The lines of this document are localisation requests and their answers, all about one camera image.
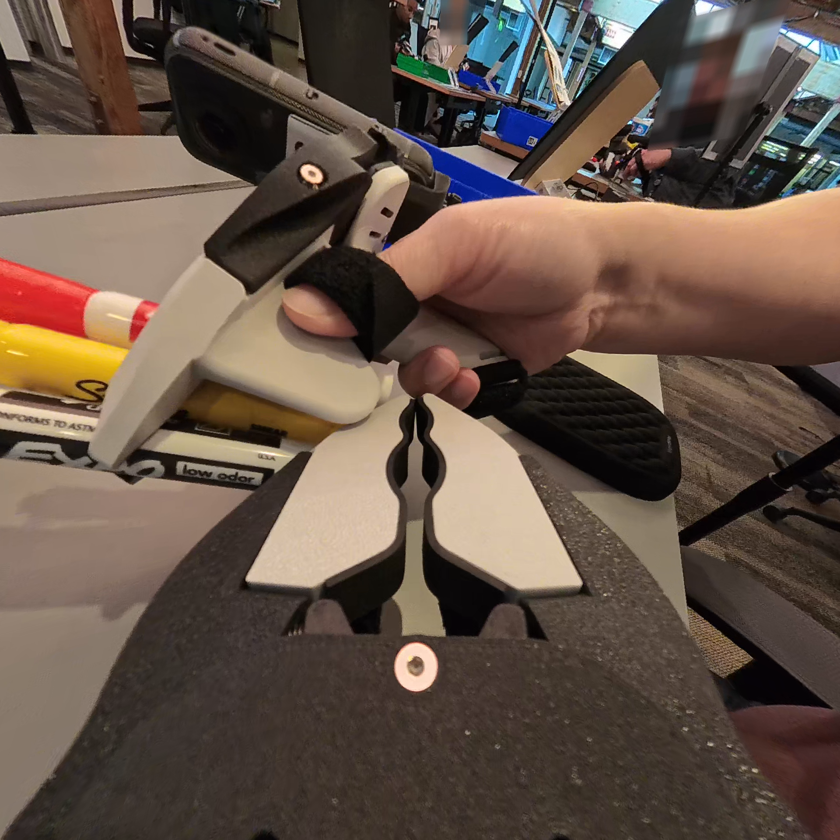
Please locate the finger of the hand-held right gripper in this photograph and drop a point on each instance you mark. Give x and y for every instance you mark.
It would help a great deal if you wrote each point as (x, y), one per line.
(164, 354)

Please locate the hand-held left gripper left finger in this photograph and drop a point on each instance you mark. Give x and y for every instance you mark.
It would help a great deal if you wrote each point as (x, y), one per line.
(328, 518)

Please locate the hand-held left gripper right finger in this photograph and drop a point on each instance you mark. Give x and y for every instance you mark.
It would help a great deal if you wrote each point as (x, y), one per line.
(499, 518)

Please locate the yellow highlighter marker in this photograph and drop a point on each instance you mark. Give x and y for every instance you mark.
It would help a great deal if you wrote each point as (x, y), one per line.
(52, 358)

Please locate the red dry-erase marker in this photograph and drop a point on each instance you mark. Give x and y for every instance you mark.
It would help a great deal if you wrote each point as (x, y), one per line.
(39, 295)

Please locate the black dry-erase marker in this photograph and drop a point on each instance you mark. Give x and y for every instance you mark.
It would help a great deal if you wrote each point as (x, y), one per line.
(39, 453)

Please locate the person's left forearm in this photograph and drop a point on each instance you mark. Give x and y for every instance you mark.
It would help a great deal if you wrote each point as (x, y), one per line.
(800, 774)

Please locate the person's right hand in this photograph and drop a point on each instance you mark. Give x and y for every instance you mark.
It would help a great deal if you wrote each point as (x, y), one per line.
(512, 282)

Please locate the black column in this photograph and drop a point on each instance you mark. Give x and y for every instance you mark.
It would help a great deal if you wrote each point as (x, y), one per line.
(348, 52)

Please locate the green box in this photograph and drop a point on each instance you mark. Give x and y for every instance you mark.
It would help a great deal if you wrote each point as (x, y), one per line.
(420, 65)

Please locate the blue plastic bin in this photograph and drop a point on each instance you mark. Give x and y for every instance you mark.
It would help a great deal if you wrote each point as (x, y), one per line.
(479, 82)
(485, 174)
(518, 124)

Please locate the black stand pole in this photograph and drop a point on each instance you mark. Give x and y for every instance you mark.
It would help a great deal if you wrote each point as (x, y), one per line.
(754, 492)

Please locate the black office chair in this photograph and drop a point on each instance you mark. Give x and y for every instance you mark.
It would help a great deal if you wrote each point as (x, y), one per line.
(774, 623)

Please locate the brown cardboard sheet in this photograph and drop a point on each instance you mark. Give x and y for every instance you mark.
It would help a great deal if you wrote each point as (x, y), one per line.
(610, 111)

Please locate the wooden post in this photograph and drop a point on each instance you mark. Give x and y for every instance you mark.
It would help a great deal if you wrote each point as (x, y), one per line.
(98, 65)

